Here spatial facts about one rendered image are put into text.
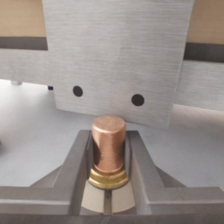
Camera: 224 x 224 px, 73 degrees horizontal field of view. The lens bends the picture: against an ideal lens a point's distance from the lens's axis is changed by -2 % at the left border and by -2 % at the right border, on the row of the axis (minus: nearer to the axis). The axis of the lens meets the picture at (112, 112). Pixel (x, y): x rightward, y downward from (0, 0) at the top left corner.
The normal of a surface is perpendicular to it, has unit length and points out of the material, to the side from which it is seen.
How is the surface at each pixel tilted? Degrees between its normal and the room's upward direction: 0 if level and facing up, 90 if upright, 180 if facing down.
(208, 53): 90
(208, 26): 90
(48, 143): 180
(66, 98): 90
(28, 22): 90
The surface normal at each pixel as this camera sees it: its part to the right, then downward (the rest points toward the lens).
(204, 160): 0.02, -0.89
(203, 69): -0.33, 0.42
